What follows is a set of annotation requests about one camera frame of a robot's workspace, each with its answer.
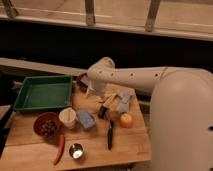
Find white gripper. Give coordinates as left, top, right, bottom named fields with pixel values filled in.
left=85, top=81, right=106, bottom=103

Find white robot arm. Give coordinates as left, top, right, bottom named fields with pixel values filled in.
left=87, top=57, right=213, bottom=171

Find green plastic tray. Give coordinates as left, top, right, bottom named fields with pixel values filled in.
left=13, top=75, right=73, bottom=113

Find brown bowl with sponge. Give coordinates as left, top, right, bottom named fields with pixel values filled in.
left=76, top=73, right=89, bottom=92

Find blue sponge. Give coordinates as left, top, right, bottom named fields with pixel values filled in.
left=77, top=111, right=96, bottom=130

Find grey cloth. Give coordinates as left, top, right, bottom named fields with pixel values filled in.
left=116, top=91, right=134, bottom=113

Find white paper cup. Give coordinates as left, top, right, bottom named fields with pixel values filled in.
left=59, top=107, right=76, bottom=129

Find wooden cutting board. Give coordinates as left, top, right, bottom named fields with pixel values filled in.
left=0, top=77, right=154, bottom=171

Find orange apple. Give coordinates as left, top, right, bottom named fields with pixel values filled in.
left=119, top=114, right=133, bottom=128

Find red chili pepper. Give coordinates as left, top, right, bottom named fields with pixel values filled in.
left=53, top=134, right=65, bottom=165

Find red bowl with grapes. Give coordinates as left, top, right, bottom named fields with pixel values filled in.
left=33, top=112, right=62, bottom=138

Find small metal cup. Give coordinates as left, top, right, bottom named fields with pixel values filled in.
left=69, top=143, right=84, bottom=160

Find wooden handled brush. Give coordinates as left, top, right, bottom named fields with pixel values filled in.
left=98, top=93, right=117, bottom=119

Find black handled knife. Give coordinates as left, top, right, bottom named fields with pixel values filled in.
left=107, top=120, right=114, bottom=150

